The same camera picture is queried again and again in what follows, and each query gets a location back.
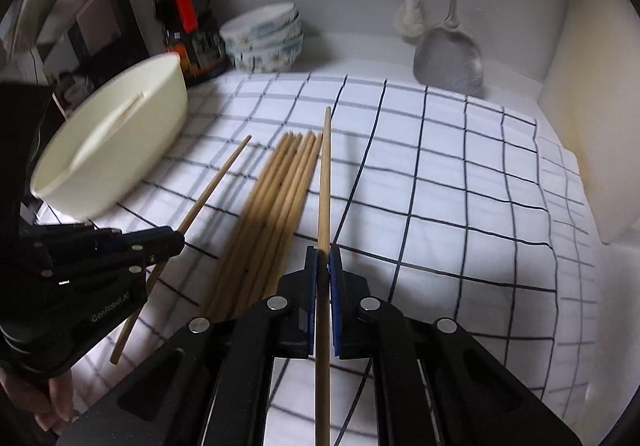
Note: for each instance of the large white round bowl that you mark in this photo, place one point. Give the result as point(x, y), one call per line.
point(100, 161)

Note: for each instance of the person's left hand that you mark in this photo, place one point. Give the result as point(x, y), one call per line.
point(55, 401)

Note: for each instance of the white cutting board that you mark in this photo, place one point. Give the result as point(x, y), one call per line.
point(600, 126)

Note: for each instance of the metal spatula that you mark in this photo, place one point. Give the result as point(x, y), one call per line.
point(450, 61)

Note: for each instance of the single wooden chopstick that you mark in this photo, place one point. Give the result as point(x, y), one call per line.
point(220, 176)
point(325, 186)

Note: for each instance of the pile of wooden chopsticks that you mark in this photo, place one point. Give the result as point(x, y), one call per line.
point(280, 186)

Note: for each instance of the white blue-checked cloth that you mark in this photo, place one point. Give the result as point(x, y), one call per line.
point(450, 226)

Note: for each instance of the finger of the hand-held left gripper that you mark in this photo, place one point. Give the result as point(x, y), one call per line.
point(150, 246)
point(75, 236)

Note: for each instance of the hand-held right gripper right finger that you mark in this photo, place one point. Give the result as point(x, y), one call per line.
point(336, 316)

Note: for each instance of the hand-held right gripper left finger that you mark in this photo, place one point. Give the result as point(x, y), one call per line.
point(312, 311)

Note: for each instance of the black range hood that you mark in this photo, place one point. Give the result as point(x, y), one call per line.
point(75, 1)

